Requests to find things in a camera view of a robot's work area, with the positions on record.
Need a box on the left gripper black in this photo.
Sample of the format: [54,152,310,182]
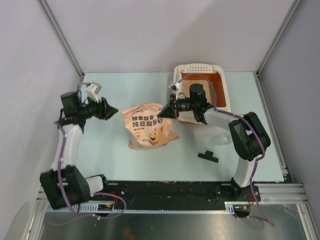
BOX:
[78,94,119,121]

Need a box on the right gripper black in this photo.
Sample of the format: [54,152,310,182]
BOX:
[157,93,196,120]

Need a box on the pink cat litter bag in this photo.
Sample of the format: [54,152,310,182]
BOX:
[121,103,179,149]

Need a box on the cream orange litter box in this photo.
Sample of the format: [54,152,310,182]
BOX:
[173,63,231,112]

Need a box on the clear plastic scoop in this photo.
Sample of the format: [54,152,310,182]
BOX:
[211,132,232,145]

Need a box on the black bag sealing clip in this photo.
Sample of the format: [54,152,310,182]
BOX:
[197,150,219,163]

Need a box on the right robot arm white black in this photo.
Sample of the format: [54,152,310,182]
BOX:
[157,83,271,201]

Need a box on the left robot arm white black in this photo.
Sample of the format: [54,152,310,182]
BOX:
[39,91,118,210]

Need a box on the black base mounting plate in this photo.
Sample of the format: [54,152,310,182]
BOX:
[105,180,261,211]

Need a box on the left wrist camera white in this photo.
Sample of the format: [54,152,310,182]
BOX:
[85,82,102,103]

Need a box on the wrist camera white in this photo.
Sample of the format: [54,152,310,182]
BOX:
[168,84,180,93]
[85,82,102,103]

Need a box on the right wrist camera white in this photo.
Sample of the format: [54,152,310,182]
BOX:
[168,84,180,93]

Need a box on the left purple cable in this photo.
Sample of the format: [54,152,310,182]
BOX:
[47,80,127,223]

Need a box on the right aluminium corner post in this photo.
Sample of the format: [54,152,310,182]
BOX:
[255,0,305,76]

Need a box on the aluminium corner post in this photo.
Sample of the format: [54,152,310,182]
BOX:
[37,0,84,80]
[255,0,305,76]

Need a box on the white slotted cable duct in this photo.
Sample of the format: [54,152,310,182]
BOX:
[46,201,236,214]

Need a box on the left aluminium corner post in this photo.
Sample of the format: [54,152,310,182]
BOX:
[37,0,84,80]

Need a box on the aluminium frame rail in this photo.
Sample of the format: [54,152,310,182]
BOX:
[36,182,308,205]

